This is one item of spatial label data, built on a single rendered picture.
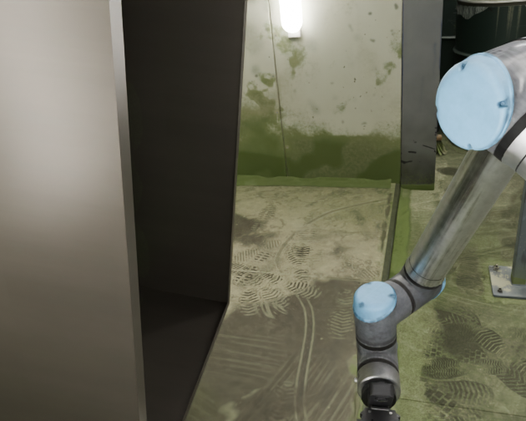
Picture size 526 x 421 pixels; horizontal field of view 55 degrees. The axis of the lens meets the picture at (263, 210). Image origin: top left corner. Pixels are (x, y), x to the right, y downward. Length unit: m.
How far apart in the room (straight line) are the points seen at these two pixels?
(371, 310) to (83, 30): 0.79
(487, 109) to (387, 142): 2.14
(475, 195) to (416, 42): 1.76
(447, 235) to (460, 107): 0.38
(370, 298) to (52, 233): 0.69
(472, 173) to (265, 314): 1.26
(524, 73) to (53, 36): 0.54
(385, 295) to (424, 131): 1.77
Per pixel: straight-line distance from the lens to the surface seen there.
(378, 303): 1.09
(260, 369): 1.82
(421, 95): 2.72
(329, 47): 2.70
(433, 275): 1.13
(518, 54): 0.75
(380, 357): 1.16
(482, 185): 0.95
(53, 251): 0.67
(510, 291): 2.21
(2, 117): 0.61
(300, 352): 1.86
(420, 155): 2.84
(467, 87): 0.71
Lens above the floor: 1.35
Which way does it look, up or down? 29 degrees down
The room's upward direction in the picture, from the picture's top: 8 degrees counter-clockwise
